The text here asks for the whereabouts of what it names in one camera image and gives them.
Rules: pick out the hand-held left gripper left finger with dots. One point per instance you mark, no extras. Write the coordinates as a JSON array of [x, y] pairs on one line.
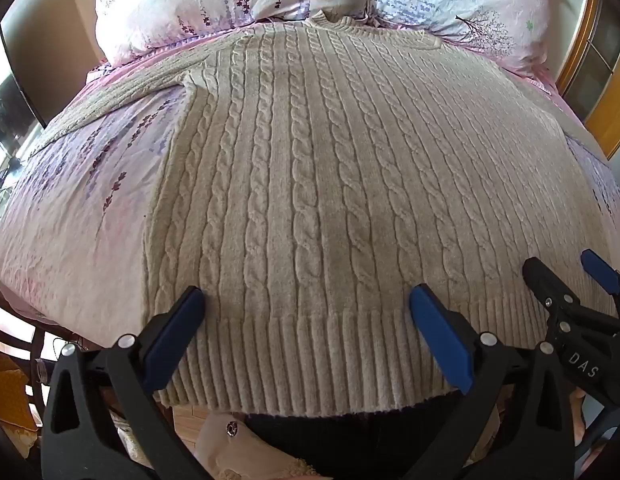
[[172, 332]]

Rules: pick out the yellow cloth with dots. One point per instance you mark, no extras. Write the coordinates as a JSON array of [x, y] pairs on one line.
[[9, 395]]

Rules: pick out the orange wooden cabinet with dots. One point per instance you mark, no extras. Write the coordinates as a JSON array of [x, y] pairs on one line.
[[610, 130]]

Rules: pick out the person's black pants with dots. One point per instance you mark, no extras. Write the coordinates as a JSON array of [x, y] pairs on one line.
[[350, 445]]

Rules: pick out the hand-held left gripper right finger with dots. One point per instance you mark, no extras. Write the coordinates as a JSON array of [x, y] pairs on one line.
[[442, 335]]

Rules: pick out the pink floral bed sheet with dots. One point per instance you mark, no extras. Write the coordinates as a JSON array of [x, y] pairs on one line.
[[89, 210]]

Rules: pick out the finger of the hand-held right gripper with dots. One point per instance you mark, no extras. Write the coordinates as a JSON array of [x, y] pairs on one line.
[[601, 272], [562, 310]]

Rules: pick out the dark wooden chair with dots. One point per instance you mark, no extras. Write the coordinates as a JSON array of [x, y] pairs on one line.
[[37, 345]]

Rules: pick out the black flat screen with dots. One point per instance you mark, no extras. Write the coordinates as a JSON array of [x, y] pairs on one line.
[[9, 105]]

